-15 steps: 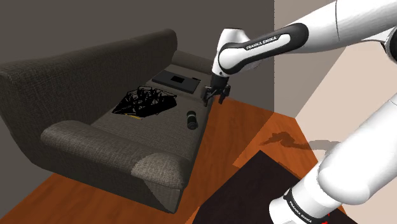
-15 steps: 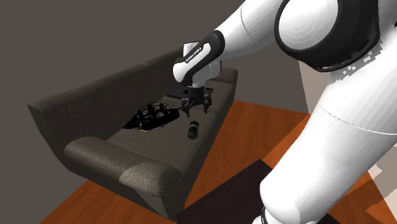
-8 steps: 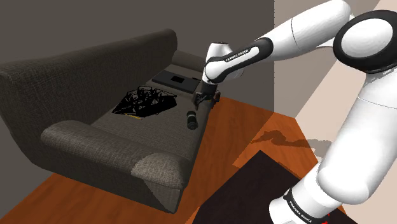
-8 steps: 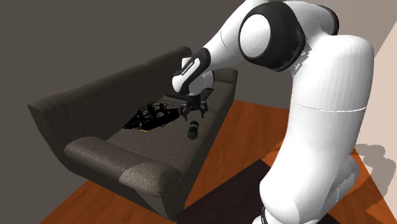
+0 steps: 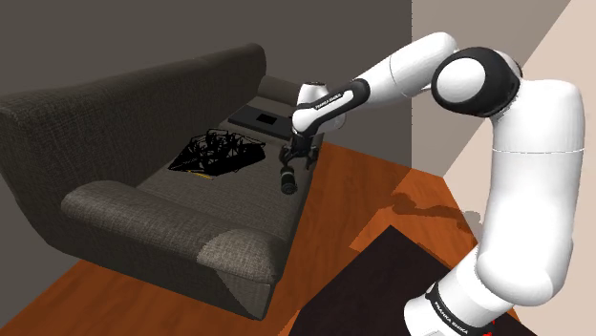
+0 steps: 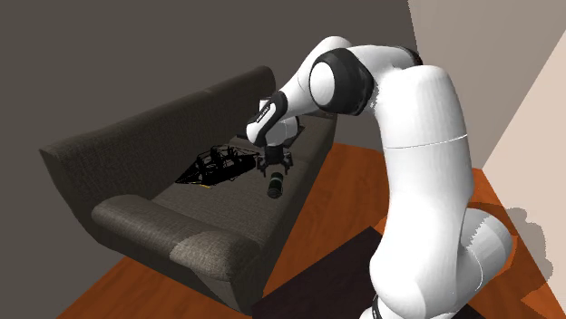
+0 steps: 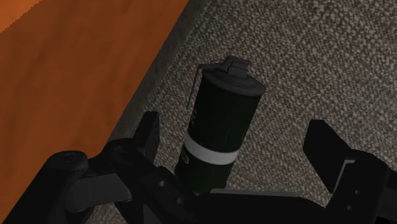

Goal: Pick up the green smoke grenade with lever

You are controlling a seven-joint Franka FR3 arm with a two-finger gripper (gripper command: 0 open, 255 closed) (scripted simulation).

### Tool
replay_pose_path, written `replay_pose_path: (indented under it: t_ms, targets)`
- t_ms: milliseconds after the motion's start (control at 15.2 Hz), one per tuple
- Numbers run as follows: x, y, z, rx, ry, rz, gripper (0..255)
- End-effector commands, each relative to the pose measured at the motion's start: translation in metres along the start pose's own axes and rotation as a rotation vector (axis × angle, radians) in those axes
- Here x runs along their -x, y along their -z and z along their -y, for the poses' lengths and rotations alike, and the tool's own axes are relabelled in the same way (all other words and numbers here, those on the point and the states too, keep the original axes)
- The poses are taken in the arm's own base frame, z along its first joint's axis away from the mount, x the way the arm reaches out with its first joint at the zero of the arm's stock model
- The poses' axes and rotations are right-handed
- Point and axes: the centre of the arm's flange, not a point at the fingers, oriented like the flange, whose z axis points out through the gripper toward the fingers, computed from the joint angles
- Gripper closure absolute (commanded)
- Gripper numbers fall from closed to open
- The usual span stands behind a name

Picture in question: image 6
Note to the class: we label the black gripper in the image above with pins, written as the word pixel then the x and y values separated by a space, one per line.
pixel 273 155

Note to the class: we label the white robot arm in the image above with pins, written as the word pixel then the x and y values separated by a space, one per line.
pixel 420 176

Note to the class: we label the dark cylindrical bottle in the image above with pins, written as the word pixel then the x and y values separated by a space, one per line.
pixel 276 184

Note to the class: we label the dark grey fabric sofa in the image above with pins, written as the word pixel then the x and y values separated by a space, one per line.
pixel 230 212

